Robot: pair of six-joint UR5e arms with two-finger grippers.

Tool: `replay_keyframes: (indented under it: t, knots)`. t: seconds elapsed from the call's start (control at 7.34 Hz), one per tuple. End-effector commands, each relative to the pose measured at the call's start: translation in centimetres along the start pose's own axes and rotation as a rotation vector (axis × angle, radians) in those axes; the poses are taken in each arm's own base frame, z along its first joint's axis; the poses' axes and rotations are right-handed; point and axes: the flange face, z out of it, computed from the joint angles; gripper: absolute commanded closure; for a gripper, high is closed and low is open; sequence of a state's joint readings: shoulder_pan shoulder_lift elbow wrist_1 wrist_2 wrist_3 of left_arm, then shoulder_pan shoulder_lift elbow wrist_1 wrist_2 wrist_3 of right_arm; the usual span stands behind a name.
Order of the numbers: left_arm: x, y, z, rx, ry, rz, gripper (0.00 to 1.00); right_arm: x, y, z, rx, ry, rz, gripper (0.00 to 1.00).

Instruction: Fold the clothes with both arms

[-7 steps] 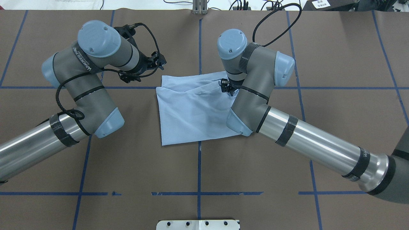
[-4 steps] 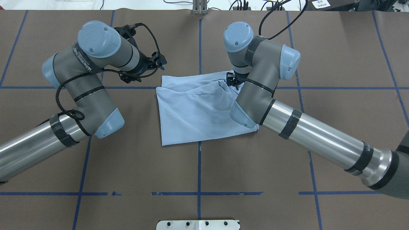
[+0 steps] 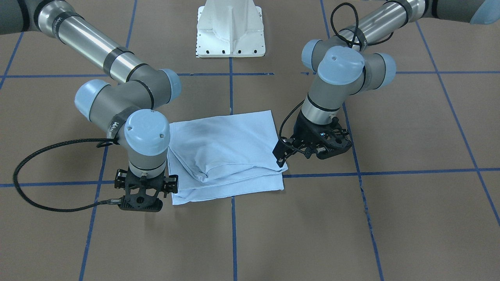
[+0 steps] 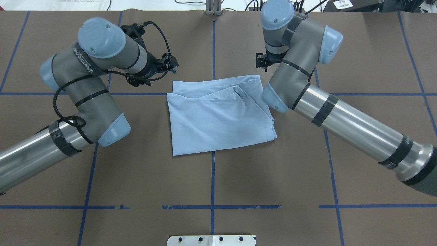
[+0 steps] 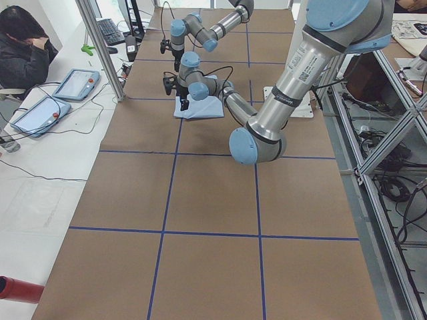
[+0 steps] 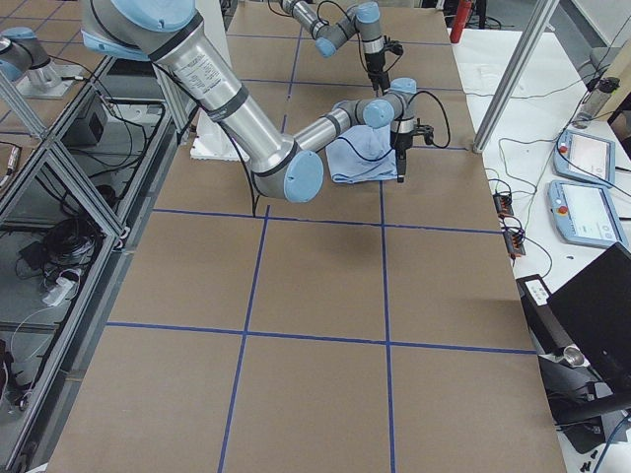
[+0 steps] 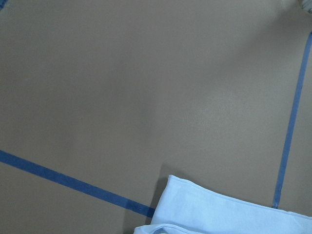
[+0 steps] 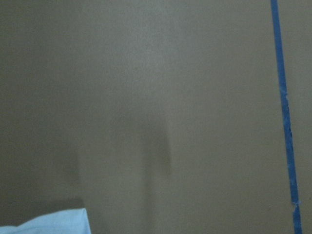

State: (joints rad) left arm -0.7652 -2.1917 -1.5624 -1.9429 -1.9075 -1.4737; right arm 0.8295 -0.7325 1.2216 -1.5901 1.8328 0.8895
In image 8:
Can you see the light blue t-shirt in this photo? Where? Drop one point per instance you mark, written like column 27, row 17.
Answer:
column 73, row 221

